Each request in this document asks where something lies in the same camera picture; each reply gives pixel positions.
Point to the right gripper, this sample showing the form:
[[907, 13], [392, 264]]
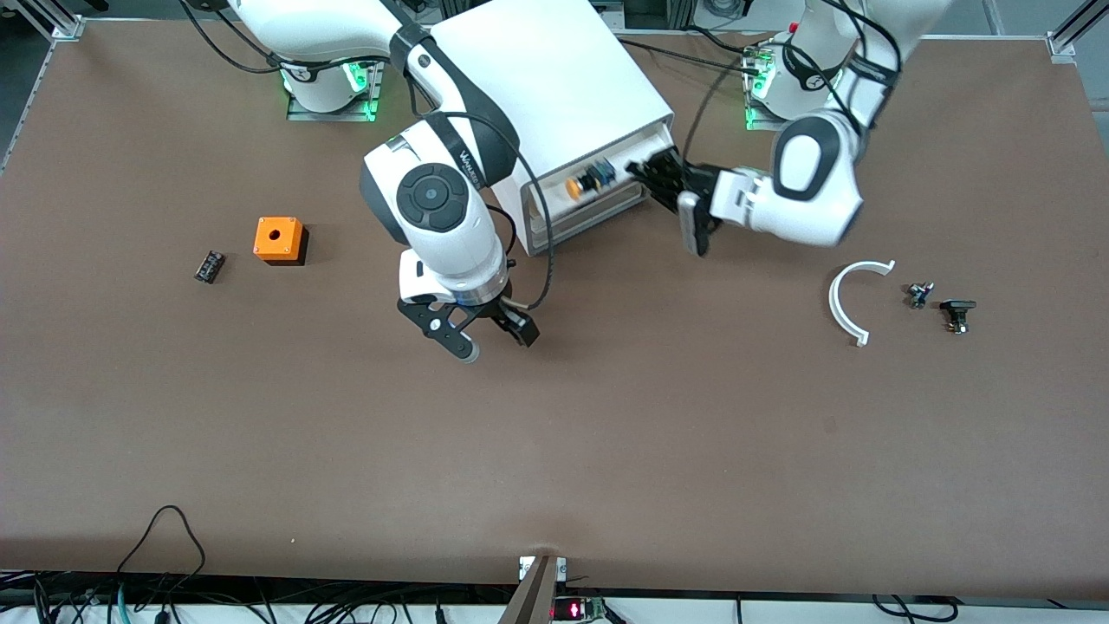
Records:
[[491, 313]]

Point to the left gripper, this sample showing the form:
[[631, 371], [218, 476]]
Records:
[[696, 183]]

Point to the white drawer with button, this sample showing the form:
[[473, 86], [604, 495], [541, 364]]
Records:
[[628, 152]]

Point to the orange push button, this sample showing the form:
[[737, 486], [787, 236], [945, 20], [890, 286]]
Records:
[[579, 185]]

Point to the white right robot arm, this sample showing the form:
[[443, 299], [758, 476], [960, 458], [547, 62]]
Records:
[[433, 199]]

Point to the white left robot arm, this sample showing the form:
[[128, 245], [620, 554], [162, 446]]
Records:
[[819, 191]]

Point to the white drawer with red part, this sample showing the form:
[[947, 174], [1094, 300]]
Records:
[[606, 208]]

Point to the white drawer with black part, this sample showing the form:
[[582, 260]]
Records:
[[598, 220]]

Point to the white empty-looking drawer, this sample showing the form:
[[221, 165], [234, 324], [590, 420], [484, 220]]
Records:
[[580, 234]]

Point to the white drawer cabinet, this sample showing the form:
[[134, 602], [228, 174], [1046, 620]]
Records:
[[554, 69]]

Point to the blue black small component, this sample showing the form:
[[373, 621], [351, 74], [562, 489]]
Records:
[[606, 171]]

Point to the white curved plastic arc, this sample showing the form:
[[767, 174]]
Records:
[[837, 303]]

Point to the orange box with hole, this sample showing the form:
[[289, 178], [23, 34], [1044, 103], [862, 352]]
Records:
[[279, 237]]

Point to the board with red LED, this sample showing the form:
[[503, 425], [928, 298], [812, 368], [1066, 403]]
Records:
[[579, 609]]

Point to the small black terminal block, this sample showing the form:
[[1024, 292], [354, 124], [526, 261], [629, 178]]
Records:
[[210, 266]]

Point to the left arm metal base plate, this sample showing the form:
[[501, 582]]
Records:
[[755, 117]]

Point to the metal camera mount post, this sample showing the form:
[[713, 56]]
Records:
[[533, 594]]

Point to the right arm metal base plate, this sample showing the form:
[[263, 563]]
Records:
[[333, 113]]

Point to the small metal switch part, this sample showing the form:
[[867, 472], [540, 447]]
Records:
[[919, 294]]

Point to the small black switch part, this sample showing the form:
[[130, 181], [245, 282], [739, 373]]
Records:
[[956, 311]]

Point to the aluminium frame corner profile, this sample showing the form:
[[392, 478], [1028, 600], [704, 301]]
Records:
[[52, 19], [1074, 30]]

